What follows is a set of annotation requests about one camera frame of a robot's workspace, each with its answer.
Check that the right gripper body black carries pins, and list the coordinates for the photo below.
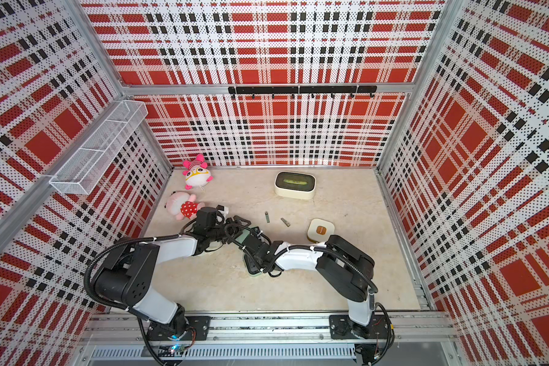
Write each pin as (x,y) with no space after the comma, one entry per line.
(254,264)

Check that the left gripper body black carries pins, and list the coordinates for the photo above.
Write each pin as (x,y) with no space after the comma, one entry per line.
(236,224)

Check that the green nail clipper case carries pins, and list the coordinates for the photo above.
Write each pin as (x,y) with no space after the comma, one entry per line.
(250,243)

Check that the cream case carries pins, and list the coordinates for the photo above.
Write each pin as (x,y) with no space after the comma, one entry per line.
(320,230)

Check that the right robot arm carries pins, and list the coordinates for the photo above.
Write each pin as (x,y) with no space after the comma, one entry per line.
(345,267)

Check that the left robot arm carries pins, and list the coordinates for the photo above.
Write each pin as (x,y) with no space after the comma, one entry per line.
(121,276)

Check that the pink doll red dress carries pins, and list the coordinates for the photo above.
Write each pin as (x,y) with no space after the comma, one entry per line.
(182,205)

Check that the pink owl plush toy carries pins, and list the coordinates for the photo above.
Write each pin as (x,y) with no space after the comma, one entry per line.
(197,173)

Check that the cream tissue box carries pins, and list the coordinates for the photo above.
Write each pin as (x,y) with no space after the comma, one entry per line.
(295,185)

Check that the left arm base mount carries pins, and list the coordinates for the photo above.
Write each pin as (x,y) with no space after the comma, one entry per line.
(185,328)

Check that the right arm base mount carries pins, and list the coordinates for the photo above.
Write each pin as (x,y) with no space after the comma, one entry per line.
(359,327)

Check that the white wire mesh basket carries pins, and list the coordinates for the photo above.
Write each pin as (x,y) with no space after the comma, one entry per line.
(84,169)

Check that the aluminium front rail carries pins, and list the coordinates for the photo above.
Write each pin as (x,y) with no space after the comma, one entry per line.
(413,338)

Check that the black wall hook rail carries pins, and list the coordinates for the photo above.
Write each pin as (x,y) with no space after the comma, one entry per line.
(303,89)

